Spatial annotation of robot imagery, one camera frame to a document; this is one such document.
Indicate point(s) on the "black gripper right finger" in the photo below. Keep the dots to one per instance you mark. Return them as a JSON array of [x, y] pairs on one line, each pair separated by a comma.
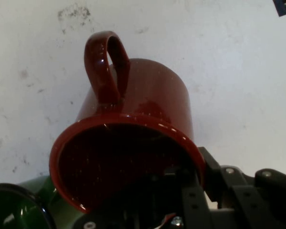
[[240, 198]]

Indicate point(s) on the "dark table edge clip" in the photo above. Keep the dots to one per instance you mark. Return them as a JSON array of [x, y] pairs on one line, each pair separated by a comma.
[[282, 7]]

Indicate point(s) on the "red speckled ceramic mug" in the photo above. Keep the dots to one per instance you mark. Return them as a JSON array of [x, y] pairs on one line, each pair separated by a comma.
[[152, 95]]

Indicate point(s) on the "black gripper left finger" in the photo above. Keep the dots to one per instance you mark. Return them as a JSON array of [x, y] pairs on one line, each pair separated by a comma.
[[194, 205]]

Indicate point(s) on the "green glossy mug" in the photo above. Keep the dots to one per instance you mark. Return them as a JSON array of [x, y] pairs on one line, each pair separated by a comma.
[[59, 205]]

